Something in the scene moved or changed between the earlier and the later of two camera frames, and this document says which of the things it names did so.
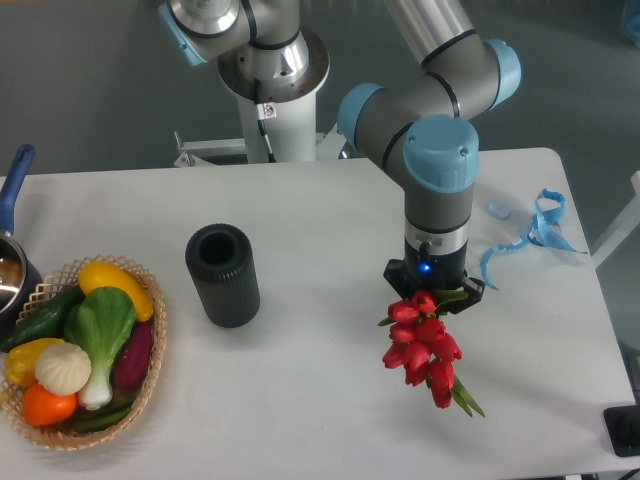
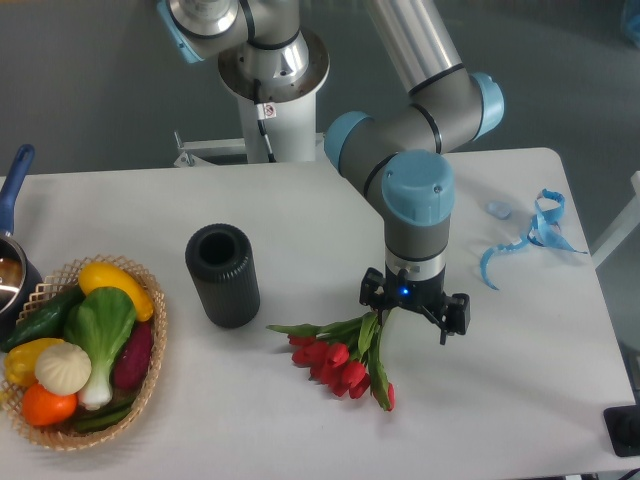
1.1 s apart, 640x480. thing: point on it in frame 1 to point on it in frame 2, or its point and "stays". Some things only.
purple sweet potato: [134, 356] stays
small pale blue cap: [500, 209] stays
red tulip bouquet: [425, 349] to [343, 354]
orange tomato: [42, 407] stays
